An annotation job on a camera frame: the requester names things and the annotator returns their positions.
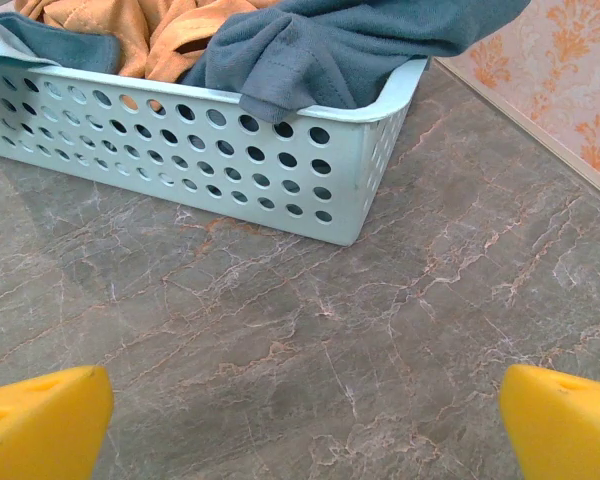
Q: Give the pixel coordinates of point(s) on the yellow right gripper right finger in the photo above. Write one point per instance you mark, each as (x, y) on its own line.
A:
(570, 435)

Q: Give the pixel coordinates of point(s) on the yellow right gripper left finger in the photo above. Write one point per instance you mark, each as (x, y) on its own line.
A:
(40, 430)

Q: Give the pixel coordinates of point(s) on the orange printed t-shirt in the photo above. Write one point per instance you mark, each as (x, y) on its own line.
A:
(180, 30)

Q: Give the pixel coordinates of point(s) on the light blue perforated plastic basket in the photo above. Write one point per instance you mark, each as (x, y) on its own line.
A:
(352, 175)

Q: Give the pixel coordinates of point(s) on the pale blue t-shirt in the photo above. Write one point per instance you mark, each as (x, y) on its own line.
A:
(0, 45)

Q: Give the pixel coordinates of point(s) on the dark blue t-shirt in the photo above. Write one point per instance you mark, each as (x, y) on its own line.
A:
(330, 50)

